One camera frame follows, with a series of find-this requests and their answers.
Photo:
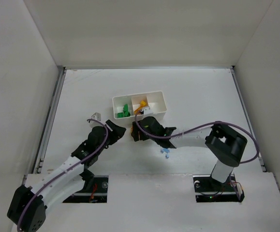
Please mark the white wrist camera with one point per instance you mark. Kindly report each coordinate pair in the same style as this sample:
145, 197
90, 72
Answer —
95, 118
146, 111

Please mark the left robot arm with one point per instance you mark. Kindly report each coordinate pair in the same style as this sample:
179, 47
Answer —
30, 205

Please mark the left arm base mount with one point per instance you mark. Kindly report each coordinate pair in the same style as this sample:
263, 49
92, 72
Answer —
94, 192

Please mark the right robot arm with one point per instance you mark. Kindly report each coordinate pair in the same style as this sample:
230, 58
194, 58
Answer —
225, 143

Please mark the green yellow lego block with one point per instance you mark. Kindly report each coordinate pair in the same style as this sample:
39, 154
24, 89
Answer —
142, 105

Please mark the green yellow lego stack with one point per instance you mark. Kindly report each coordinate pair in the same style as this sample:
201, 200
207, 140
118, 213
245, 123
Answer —
125, 112

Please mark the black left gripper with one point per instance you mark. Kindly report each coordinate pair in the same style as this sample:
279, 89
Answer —
114, 131

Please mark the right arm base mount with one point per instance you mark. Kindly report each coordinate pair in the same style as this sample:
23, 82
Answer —
208, 190

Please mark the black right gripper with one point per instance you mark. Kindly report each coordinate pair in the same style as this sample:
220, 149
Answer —
138, 131

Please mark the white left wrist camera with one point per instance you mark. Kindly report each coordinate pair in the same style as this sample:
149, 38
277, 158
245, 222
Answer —
95, 118

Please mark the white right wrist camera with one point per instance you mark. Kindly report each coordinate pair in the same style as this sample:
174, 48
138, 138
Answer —
146, 111

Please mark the white three-compartment container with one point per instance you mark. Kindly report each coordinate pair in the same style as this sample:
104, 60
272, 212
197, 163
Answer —
155, 101

